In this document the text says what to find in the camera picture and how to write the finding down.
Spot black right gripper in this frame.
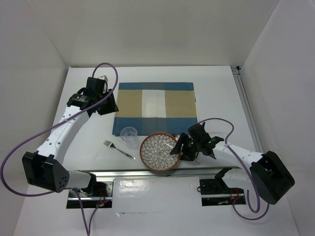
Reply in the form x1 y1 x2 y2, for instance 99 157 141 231
170 132 201 162

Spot silver fork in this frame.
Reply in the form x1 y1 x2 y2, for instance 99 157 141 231
103 140 136 160

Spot clear drinking glass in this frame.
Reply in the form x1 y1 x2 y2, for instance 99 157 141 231
120 127 138 148

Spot blue beige checked placemat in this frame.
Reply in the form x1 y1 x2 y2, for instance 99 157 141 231
112 82 198 136

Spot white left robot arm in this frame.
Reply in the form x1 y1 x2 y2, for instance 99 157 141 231
22 76 119 196

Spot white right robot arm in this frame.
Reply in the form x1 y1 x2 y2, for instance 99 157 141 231
171 124 295 205

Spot silver spoon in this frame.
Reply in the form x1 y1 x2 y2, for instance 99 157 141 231
179 135 200 164

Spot front aluminium rail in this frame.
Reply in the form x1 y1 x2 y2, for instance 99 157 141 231
38 166 271 179

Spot aluminium rail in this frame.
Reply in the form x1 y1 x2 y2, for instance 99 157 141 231
38 166 271 179
230 66 264 153

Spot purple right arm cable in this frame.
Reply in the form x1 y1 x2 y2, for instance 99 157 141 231
198 118 270 220

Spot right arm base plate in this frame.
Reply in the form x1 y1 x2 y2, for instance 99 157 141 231
197 179 246 207

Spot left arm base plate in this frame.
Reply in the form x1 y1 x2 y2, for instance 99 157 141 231
66 177 114 209

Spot right side aluminium rail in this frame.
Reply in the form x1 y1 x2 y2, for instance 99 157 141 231
230 66 264 153

